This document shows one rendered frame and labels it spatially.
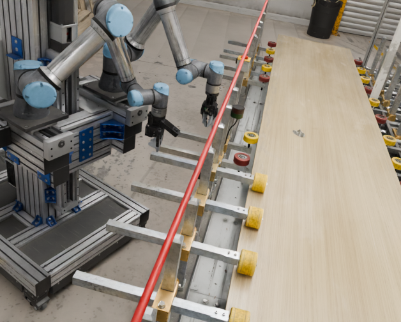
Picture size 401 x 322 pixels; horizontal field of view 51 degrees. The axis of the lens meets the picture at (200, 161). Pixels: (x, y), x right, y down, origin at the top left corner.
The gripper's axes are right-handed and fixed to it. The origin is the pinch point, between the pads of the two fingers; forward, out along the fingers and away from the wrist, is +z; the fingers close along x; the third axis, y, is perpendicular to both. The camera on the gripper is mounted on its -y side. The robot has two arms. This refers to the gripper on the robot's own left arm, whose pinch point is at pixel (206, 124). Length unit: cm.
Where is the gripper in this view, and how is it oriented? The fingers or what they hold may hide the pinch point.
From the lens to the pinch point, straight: 228.2
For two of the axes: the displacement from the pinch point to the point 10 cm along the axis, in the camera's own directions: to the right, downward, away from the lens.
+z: -1.5, 8.4, 5.2
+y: -2.0, 4.9, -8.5
